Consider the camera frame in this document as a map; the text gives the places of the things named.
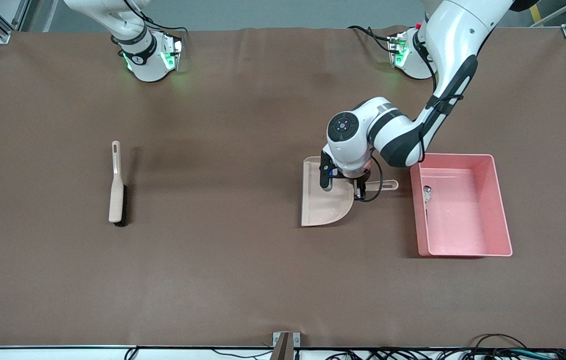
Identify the beige plastic dustpan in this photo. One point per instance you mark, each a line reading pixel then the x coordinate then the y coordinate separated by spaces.
pixel 323 210

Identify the white green electronic component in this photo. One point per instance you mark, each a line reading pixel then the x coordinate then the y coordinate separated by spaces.
pixel 427 191

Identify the beige brush with black bristles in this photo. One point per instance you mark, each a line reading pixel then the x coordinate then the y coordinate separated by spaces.
pixel 115 200

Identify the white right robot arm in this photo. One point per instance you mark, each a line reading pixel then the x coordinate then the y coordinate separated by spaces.
pixel 148 65

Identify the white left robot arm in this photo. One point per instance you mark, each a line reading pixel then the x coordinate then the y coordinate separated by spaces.
pixel 455 40

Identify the pink plastic bin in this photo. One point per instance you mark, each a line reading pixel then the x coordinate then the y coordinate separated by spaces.
pixel 458 220

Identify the brown table mat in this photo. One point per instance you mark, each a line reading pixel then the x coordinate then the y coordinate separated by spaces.
pixel 113 275

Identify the metal bracket with brown post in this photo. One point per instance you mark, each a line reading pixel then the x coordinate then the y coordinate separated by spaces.
pixel 283 345

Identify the white table edge rail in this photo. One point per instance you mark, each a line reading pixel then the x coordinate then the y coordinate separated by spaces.
pixel 38 354

